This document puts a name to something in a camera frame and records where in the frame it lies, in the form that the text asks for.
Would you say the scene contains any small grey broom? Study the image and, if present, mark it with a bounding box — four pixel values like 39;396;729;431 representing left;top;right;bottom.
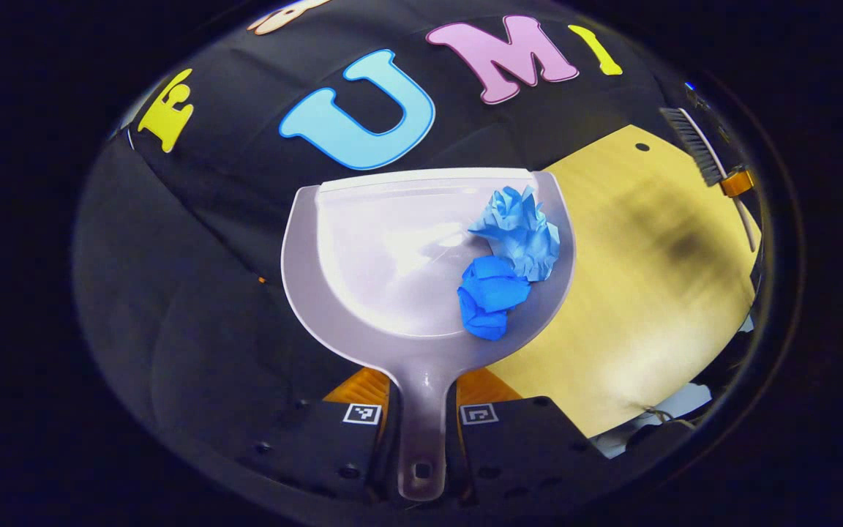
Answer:
658;107;760;254

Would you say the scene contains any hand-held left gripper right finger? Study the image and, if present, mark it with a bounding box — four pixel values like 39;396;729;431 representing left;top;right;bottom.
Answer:
445;366;616;507

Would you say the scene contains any light blue paper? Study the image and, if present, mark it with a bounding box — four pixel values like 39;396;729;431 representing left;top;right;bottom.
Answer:
467;184;562;283

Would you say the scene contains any grey plastic dustpan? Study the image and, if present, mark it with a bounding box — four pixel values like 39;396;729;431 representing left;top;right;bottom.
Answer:
280;168;578;503

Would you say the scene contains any dark blue paper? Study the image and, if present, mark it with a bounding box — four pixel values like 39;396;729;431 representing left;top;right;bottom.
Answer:
456;254;533;342

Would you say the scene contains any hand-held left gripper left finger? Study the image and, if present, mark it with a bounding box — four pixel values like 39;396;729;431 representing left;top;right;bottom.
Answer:
235;366;402;506

